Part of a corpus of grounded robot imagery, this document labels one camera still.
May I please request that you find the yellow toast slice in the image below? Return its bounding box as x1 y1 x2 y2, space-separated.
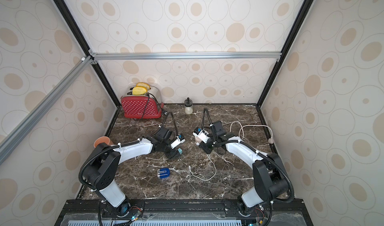
136 82 151 91
132 86 148 96

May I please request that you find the blue electric shaver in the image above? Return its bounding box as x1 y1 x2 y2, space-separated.
157 168 171 179

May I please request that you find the white slotted cable duct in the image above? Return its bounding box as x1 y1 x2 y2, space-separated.
67 220 242 226

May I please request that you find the horizontal silver frame bar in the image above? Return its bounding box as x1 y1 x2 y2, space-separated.
90 50 282 61

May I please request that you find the front yellow toast slice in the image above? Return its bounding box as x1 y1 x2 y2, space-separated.
132 86 148 96

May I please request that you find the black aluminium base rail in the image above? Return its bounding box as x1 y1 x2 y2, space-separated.
55 200 313 226

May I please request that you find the left silver frame bar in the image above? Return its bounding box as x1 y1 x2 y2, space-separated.
1 56 92 163

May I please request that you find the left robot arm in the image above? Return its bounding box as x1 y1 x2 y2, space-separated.
79 127 185 215

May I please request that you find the left black corner post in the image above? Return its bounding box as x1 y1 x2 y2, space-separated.
53 0 121 108

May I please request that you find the right black corner post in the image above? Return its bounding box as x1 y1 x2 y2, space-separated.
257 0 314 109

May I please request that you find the white power strip cord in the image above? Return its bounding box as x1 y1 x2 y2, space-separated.
229 120 274 145

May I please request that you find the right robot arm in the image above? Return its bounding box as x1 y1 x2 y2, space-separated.
193 121 295 209

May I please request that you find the pink round power strip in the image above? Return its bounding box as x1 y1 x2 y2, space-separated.
195 136 202 145

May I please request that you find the rear yellow toast slice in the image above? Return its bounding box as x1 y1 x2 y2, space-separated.
136 82 151 91

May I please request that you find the black corner post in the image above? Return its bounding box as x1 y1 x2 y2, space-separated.
257 0 314 109
53 0 121 108

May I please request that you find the red polka dot toaster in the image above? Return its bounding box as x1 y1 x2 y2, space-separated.
121 85 164 119

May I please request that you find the black toaster power cord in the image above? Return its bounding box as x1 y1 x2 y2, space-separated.
140 92 169 119

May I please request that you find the glass jar with black lid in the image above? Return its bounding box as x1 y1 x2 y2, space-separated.
184 98 193 115

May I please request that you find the orange plastic cup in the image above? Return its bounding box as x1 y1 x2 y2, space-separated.
94 136 114 148

